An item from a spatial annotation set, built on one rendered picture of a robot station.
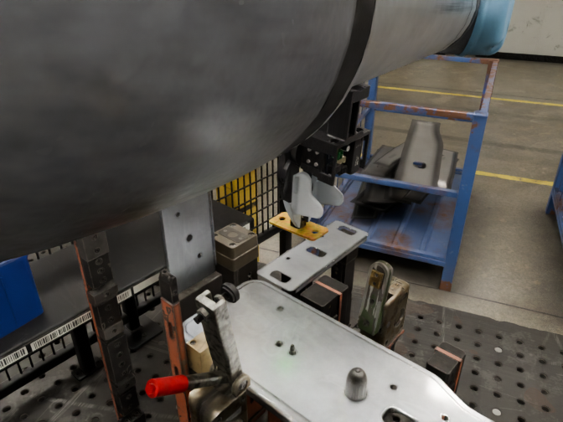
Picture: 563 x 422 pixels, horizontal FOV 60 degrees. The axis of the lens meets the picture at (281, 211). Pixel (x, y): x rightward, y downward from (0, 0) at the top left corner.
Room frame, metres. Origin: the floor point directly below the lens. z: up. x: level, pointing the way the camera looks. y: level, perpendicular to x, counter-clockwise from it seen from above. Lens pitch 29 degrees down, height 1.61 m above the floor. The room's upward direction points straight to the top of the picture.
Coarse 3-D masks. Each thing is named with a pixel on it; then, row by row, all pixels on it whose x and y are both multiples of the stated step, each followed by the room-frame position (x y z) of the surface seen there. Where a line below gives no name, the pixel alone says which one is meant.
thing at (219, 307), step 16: (224, 288) 0.50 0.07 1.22; (208, 304) 0.47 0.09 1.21; (224, 304) 0.47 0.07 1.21; (208, 320) 0.46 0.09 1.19; (224, 320) 0.47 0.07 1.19; (208, 336) 0.48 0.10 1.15; (224, 336) 0.47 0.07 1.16; (224, 352) 0.47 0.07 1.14; (224, 368) 0.48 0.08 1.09; (240, 368) 0.49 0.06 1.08
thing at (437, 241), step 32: (416, 128) 3.01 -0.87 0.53; (480, 128) 2.01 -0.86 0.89; (384, 160) 2.57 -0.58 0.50; (416, 160) 2.55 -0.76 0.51; (448, 160) 2.69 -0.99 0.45; (352, 192) 2.83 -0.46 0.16; (384, 192) 2.57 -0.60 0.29; (416, 192) 2.41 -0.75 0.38; (448, 192) 2.05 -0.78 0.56; (320, 224) 2.40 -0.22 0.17; (352, 224) 2.42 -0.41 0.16; (384, 224) 2.42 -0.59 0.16; (416, 224) 2.42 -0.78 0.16; (448, 224) 2.42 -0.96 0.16; (416, 256) 2.08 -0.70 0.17; (448, 256) 2.02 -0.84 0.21; (448, 288) 2.01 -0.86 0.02
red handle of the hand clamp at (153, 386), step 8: (168, 376) 0.43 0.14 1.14; (176, 376) 0.43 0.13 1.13; (184, 376) 0.44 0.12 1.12; (192, 376) 0.45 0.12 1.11; (200, 376) 0.46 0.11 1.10; (208, 376) 0.46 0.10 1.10; (216, 376) 0.47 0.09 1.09; (224, 376) 0.48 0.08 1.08; (152, 384) 0.40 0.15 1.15; (160, 384) 0.40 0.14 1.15; (168, 384) 0.41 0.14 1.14; (176, 384) 0.42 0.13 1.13; (184, 384) 0.43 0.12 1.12; (192, 384) 0.44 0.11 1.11; (200, 384) 0.45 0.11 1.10; (208, 384) 0.46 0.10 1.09; (216, 384) 0.47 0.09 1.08; (152, 392) 0.40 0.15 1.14; (160, 392) 0.40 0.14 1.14; (168, 392) 0.41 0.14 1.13; (176, 392) 0.42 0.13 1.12
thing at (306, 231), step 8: (280, 216) 0.62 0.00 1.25; (288, 216) 0.62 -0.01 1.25; (272, 224) 0.60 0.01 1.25; (280, 224) 0.60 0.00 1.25; (288, 224) 0.60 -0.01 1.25; (304, 224) 0.59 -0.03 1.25; (312, 224) 0.60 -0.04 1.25; (296, 232) 0.58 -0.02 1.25; (304, 232) 0.58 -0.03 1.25; (320, 232) 0.57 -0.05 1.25; (312, 240) 0.56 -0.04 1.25
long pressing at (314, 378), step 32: (256, 288) 0.77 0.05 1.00; (192, 320) 0.68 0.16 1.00; (256, 320) 0.68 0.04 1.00; (288, 320) 0.68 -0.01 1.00; (320, 320) 0.68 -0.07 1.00; (256, 352) 0.60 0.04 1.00; (288, 352) 0.60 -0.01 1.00; (320, 352) 0.60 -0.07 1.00; (352, 352) 0.60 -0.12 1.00; (384, 352) 0.60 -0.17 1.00; (256, 384) 0.53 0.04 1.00; (288, 384) 0.53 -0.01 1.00; (320, 384) 0.53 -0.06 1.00; (384, 384) 0.53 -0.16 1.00; (416, 384) 0.53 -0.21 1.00; (288, 416) 0.47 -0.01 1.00; (320, 416) 0.47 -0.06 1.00; (352, 416) 0.47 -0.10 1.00; (416, 416) 0.47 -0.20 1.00; (448, 416) 0.47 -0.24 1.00; (480, 416) 0.48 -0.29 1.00
